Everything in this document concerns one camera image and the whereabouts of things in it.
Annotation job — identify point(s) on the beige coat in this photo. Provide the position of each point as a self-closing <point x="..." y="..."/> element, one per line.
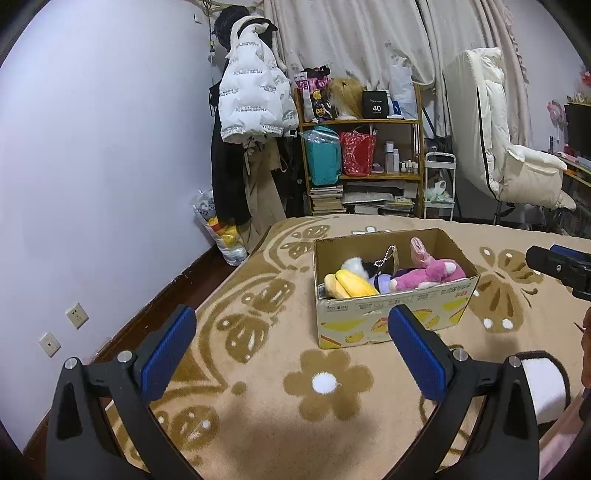
<point x="263" y="198"/>

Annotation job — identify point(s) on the beige curtain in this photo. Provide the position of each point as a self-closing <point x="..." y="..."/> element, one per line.
<point x="351" y="37"/>

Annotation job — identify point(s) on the wall socket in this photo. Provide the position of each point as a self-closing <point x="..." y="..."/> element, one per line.
<point x="50" y="344"/>
<point x="77" y="316"/>

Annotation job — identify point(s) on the black coat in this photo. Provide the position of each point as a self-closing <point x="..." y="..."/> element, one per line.
<point x="228" y="184"/>

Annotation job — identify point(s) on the black box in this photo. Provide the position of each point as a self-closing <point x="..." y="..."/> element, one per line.
<point x="375" y="104"/>

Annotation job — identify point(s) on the pink desk fan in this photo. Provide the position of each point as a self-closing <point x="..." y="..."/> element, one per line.
<point x="555" y="113"/>

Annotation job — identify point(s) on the white recliner chair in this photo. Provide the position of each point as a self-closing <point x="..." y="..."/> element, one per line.
<point x="494" y="129"/>

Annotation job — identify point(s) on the black hat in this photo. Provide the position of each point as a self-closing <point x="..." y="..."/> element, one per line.
<point x="228" y="25"/>

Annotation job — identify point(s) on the white fuzzy slipper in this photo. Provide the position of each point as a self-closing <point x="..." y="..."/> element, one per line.
<point x="545" y="387"/>

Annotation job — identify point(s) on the black desk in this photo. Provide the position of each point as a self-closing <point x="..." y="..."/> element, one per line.
<point x="575" y="184"/>

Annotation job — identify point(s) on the white puffer jacket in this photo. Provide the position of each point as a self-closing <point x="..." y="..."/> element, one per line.
<point x="251" y="87"/>

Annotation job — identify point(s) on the person's pink pants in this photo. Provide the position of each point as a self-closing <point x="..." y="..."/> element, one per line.
<point x="565" y="447"/>

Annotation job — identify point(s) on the teal bag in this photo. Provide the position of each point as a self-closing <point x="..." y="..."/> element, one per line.
<point x="323" y="157"/>

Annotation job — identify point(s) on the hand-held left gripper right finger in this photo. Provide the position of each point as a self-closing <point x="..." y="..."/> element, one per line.
<point x="418" y="355"/>

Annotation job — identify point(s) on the clear bag of toys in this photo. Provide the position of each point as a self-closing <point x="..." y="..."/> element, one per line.
<point x="221" y="230"/>

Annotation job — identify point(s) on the dark hanging garment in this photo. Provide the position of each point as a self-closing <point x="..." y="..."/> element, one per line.
<point x="293" y="184"/>

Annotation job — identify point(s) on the white metal cart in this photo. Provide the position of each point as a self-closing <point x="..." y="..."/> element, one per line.
<point x="438" y="159"/>

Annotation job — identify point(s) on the black monitor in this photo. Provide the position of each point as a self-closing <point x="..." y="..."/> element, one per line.
<point x="579" y="129"/>

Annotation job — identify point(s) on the white-haired plush doll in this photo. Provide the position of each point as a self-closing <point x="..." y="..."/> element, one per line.
<point x="381" y="282"/>

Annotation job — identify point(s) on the cardboard box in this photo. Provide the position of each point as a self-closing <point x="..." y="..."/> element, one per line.
<point x="397" y="318"/>

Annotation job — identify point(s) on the stack of books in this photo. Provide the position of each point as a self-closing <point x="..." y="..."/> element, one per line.
<point x="325" y="201"/>

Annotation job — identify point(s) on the beige floral rug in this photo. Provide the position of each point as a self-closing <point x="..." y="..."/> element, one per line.
<point x="277" y="378"/>

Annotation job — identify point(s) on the red patterned bag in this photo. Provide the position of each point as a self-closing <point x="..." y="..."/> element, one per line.
<point x="356" y="154"/>

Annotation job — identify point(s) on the green and white bag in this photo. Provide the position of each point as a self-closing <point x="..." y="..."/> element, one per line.
<point x="437" y="193"/>

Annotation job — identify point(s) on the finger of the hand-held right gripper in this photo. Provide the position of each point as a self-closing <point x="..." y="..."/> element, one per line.
<point x="558" y="272"/>
<point x="572" y="253"/>

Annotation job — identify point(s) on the person's right hand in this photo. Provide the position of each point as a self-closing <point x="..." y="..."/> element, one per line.
<point x="587" y="346"/>

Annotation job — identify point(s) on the patterned gift bag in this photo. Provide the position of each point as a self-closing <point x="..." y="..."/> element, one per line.
<point x="314" y="97"/>

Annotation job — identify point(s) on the pink plush toy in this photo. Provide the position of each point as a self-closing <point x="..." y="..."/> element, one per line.
<point x="429" y="274"/>

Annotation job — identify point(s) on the white plastic bag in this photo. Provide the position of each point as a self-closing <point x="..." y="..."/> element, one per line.
<point x="402" y="92"/>

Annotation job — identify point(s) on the wooden shelf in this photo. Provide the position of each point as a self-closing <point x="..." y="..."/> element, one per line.
<point x="418" y="138"/>

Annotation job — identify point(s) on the small bottles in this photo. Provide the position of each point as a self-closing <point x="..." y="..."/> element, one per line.
<point x="408" y="167"/>

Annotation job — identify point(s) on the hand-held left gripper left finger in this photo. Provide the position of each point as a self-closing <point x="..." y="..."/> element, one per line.
<point x="166" y="355"/>

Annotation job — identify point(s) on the pile of magazines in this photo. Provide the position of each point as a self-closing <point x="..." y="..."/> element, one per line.
<point x="378" y="201"/>

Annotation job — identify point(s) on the white bottles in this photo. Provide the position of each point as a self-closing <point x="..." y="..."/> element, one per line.
<point x="392" y="159"/>

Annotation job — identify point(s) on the white fluffy plush toy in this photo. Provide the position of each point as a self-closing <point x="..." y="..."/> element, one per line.
<point x="355" y="266"/>

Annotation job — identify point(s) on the blond wig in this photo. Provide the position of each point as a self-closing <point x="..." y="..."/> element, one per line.
<point x="346" y="97"/>

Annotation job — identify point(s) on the yellow plush toy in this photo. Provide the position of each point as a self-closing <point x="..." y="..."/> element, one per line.
<point x="348" y="284"/>

